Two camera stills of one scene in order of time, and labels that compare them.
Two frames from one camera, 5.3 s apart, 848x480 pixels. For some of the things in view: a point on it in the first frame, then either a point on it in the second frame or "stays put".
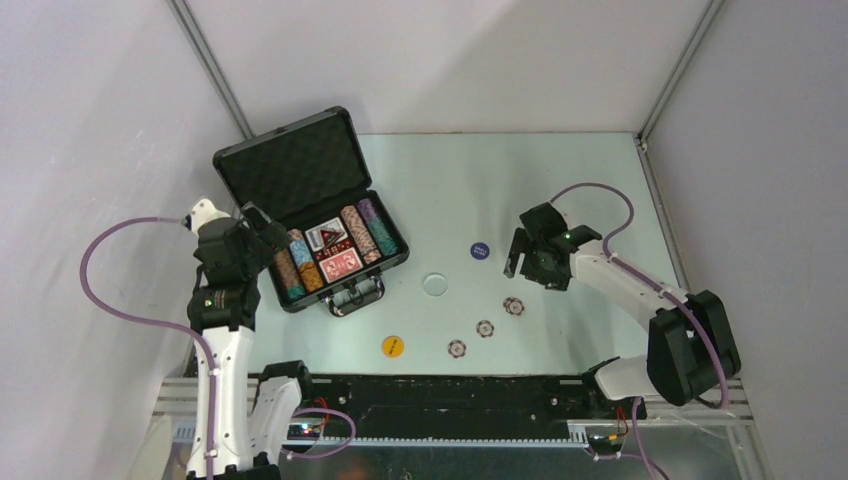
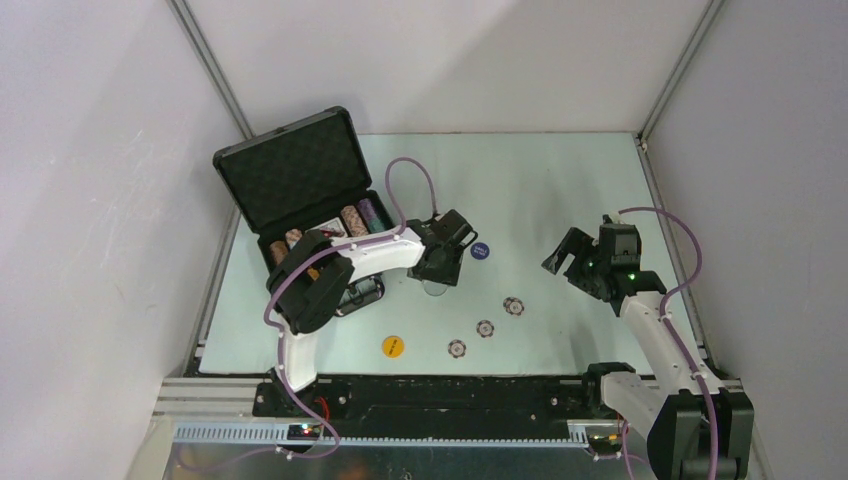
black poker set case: [333, 236] stays put
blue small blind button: [479, 250] stays put
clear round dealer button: [435, 284] stays put
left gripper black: [250, 232] → [438, 263]
